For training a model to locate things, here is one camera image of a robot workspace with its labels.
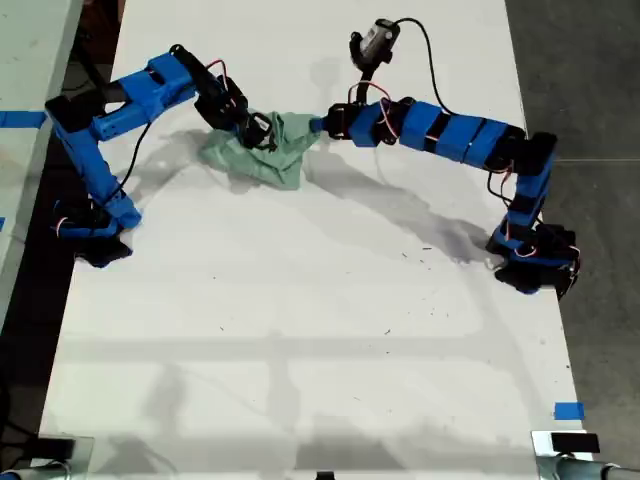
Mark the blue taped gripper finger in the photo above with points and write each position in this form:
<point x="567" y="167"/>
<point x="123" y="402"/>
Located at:
<point x="324" y="131"/>
<point x="241" y="134"/>
<point x="322" y="121"/>
<point x="222" y="131"/>

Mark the pale green t-shirt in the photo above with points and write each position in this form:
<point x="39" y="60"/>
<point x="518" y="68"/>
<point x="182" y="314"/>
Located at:
<point x="270" y="155"/>

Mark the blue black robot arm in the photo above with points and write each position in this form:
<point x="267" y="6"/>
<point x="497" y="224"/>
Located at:
<point x="100" y="120"/>
<point x="490" y="145"/>

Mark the white side table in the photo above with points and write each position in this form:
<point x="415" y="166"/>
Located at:
<point x="30" y="55"/>

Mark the long blue tape strip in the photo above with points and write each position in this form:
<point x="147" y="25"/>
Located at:
<point x="22" y="119"/>

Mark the short blue tape strip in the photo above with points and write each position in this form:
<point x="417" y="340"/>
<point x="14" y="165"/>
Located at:
<point x="569" y="411"/>

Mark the small black box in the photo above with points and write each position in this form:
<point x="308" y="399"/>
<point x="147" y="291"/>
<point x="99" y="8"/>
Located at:
<point x="575" y="443"/>
<point x="55" y="447"/>

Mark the white mounting plate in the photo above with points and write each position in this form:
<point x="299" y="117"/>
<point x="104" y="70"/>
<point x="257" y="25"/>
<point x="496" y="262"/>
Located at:
<point x="540" y="442"/>

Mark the grey metal pipe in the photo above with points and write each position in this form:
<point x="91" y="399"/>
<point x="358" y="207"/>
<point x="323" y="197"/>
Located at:
<point x="35" y="472"/>
<point x="585" y="470"/>

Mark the black camera box white label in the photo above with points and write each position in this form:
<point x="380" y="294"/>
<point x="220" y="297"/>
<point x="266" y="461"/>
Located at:
<point x="261" y="131"/>

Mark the black camera stalk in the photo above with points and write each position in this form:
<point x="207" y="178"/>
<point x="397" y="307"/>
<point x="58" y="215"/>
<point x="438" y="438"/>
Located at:
<point x="365" y="82"/>

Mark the black silver camera box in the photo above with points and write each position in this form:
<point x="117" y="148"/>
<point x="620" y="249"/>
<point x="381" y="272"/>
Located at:
<point x="376" y="42"/>

